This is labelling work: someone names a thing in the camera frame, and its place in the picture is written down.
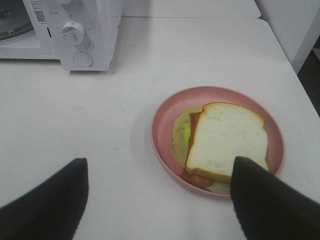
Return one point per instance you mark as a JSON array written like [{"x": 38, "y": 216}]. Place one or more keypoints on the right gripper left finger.
[{"x": 50, "y": 211}]

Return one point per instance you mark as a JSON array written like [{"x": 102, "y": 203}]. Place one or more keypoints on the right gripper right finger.
[{"x": 269, "y": 209}]

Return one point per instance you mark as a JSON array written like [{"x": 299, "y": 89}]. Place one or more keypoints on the sandwich with lettuce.
[{"x": 206, "y": 140}]

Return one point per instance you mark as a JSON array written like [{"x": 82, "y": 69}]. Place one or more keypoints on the pink round plate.
[{"x": 167, "y": 113}]

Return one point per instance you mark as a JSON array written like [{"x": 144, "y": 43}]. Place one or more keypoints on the round white door button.
[{"x": 83, "y": 59}]

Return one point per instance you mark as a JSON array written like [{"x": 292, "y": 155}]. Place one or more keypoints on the white timer knob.
[{"x": 73, "y": 32}]

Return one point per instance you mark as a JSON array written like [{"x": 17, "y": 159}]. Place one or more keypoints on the white microwave oven body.
[{"x": 100, "y": 18}]

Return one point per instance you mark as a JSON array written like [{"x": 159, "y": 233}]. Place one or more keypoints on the glass microwave turntable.
[{"x": 14, "y": 19}]

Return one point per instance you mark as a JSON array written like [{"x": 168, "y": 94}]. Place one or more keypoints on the white warning label sticker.
[{"x": 38, "y": 11}]

